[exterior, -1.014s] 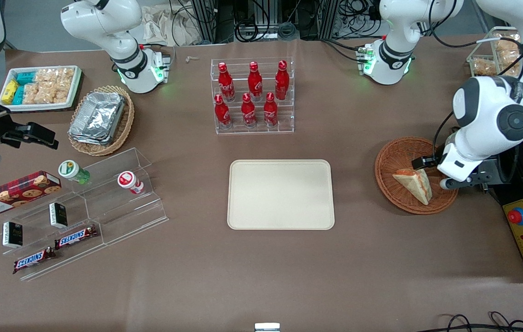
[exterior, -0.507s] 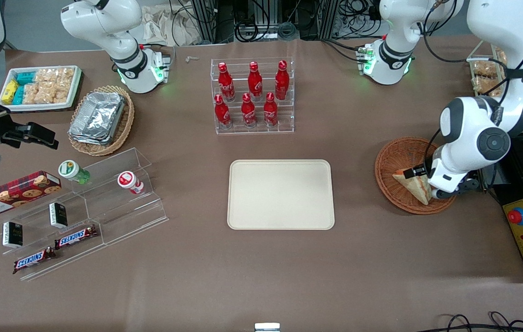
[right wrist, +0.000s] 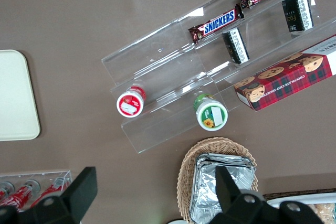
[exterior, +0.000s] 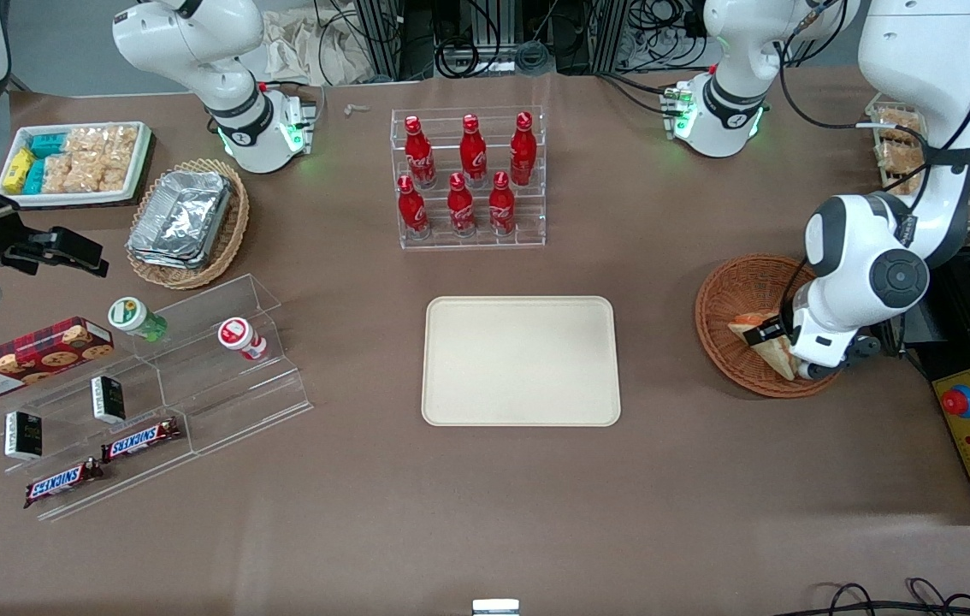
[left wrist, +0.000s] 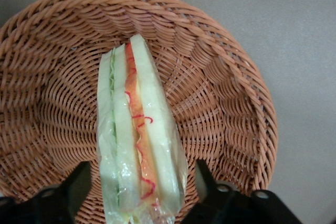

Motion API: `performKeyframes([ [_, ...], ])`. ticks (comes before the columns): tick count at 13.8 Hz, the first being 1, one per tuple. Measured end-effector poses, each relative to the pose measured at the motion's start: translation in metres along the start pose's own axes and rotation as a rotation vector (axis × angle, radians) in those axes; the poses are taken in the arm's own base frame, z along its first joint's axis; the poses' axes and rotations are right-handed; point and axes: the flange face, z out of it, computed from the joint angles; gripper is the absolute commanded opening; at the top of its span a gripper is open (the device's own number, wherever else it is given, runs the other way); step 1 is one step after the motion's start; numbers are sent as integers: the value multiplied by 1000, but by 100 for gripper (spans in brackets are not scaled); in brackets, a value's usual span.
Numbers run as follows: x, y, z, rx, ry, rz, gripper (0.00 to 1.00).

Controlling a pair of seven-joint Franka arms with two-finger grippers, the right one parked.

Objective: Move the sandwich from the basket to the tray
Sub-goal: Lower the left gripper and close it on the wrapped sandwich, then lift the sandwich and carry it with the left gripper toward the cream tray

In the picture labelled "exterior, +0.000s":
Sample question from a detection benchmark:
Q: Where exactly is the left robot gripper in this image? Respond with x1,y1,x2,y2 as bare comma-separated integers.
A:
757,284,858,369

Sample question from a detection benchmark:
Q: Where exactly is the triangular sandwich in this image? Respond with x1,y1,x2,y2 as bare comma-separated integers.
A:
748,338,801,382
727,313,785,345

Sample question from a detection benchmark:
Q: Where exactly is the brown round wicker basket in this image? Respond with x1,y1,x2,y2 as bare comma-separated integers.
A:
695,254,845,399

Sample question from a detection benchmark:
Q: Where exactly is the white rectangular snack tray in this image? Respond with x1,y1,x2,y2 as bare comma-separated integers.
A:
0,121,152,206

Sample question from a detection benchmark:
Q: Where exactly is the light oval wicker basket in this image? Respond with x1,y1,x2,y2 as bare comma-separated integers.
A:
126,158,251,290

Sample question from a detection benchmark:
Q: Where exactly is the beige plastic tray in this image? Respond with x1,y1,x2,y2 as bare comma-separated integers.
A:
422,296,622,427

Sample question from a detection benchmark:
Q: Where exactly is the clear bag of crackers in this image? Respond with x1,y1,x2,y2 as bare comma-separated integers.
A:
64,127,108,157
874,141,922,193
79,154,133,193
874,104,922,138
40,152,82,194
104,125,140,163

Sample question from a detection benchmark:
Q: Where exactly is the yellow snack pack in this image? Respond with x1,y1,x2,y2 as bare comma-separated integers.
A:
2,147,34,194

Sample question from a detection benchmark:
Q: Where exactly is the green lid yogurt cup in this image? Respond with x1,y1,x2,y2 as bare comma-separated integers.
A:
107,296,168,343

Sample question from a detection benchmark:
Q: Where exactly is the red tartan cookie box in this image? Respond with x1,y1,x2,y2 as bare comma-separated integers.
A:
0,317,115,405

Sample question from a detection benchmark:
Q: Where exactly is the stack of foil trays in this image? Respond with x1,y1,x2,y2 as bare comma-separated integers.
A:
127,169,234,270

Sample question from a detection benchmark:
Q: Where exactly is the small black box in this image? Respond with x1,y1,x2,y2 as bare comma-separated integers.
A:
4,411,44,461
92,375,127,424

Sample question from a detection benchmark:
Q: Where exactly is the black side table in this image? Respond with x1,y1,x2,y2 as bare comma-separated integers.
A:
904,240,970,524

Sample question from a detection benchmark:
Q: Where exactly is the red lid yogurt cup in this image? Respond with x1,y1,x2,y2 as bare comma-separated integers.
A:
217,317,269,362

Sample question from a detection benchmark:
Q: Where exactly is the Snickers chocolate bar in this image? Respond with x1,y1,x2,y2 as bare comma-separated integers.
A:
100,417,182,463
23,458,105,510

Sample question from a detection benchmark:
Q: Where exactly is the clear acrylic tiered shelf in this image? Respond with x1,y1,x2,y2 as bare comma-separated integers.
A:
0,274,313,523

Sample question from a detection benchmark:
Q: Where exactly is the red cola bottle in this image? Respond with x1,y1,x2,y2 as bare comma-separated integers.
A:
404,115,436,189
397,174,431,239
447,172,476,237
488,170,516,235
459,113,488,187
509,111,537,186

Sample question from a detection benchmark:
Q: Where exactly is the clear acrylic bottle rack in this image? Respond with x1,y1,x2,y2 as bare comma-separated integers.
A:
389,104,547,251

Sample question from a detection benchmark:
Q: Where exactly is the beige crumpled cloth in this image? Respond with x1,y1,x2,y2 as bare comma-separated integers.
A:
261,7,370,86

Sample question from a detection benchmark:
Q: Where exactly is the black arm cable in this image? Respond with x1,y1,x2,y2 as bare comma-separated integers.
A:
776,0,970,258

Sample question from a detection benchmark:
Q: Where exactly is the black floor cable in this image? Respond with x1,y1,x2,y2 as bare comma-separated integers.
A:
793,577,970,616

